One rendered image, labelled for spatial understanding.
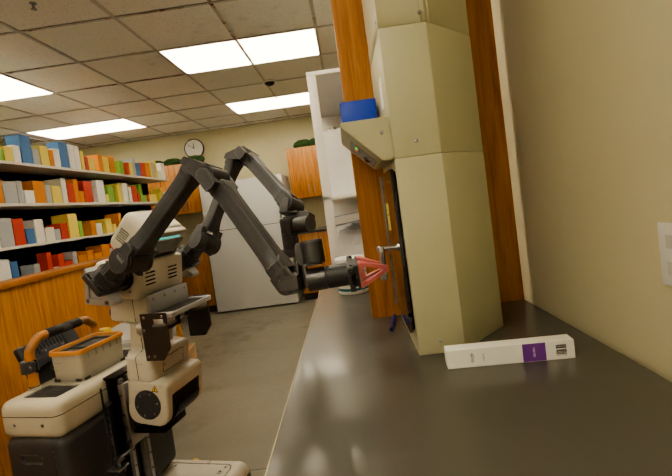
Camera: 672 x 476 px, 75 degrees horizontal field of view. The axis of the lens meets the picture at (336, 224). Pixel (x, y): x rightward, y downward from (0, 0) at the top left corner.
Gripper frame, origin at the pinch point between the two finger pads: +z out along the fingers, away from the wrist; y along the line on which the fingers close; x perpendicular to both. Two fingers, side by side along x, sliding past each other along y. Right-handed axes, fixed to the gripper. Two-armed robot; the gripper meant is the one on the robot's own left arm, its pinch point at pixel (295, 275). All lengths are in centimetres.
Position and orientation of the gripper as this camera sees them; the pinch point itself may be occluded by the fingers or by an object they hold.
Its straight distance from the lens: 151.5
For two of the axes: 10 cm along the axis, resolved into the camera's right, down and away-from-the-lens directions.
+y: 9.9, -1.3, -0.3
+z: 1.4, 9.9, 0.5
